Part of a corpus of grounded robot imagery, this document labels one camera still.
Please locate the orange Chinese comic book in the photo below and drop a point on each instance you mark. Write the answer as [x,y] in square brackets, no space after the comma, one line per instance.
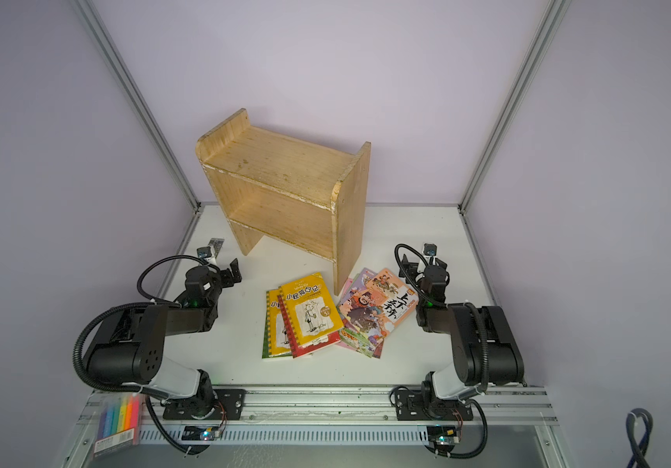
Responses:
[392,298]

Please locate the red wimpy kid book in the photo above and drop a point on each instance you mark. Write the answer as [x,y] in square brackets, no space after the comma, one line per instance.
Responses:
[295,345]

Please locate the left controller circuit board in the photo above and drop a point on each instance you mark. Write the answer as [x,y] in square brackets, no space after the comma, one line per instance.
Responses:
[192,434]

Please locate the wooden two-tier bookshelf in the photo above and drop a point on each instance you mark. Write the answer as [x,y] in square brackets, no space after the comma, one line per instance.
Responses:
[306,195]

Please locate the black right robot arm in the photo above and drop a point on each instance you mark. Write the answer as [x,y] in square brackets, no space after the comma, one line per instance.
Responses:
[483,349]

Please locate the green pink bottom comic book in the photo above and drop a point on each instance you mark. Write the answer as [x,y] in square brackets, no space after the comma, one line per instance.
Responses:
[351,336]

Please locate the white slotted cable duct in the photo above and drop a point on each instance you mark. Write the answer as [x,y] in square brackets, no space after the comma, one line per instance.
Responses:
[309,435]

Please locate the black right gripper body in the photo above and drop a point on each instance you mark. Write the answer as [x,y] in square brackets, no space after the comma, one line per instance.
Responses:
[411,269]

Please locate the controller circuit board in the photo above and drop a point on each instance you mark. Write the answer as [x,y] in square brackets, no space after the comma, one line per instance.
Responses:
[192,434]
[442,435]

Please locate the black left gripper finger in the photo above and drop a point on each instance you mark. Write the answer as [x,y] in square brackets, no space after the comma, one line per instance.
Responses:
[234,267]
[236,278]

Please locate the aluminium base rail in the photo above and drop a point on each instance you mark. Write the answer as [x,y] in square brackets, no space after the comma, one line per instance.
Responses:
[371,404]

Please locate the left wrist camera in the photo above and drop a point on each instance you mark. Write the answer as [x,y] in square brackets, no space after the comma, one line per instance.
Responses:
[205,252]

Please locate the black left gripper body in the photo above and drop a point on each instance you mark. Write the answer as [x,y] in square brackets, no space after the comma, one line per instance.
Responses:
[225,277]

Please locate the grey metal ruler strip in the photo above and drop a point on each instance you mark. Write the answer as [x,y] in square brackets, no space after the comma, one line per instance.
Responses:
[213,249]

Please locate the right controller circuit board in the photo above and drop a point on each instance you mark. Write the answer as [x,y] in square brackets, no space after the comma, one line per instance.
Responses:
[442,435]

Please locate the pack of coloured highlighters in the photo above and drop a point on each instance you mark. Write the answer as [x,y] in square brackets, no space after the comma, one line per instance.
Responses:
[119,424]

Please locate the yellow green-edged wimpy kid book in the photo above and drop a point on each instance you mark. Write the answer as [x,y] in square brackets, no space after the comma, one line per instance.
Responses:
[275,340]

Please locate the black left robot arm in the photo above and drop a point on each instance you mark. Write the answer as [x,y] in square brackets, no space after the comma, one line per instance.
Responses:
[122,349]

